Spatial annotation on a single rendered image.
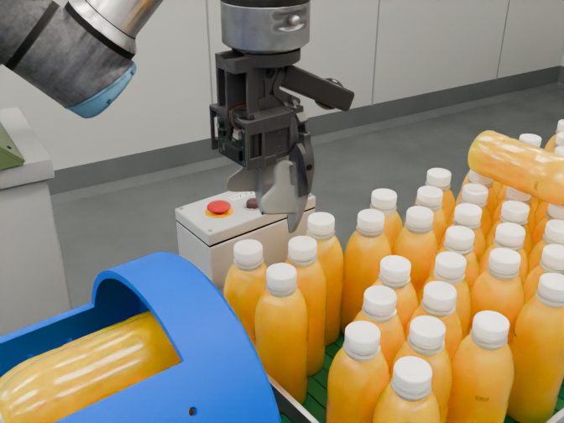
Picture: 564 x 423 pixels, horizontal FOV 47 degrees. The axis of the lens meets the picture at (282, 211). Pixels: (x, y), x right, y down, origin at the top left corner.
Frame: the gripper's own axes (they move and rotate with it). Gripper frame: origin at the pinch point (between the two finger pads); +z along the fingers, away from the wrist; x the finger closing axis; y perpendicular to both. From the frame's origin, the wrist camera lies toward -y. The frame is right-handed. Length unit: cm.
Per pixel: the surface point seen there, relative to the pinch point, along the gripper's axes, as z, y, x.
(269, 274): 8.8, 1.5, -0.5
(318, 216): 8.8, -13.2, -8.5
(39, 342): 8.5, 28.8, -4.8
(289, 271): 8.8, -1.0, 0.3
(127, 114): 82, -91, -256
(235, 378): 1.3, 19.3, 19.0
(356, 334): 8.8, 0.7, 14.4
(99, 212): 120, -59, -230
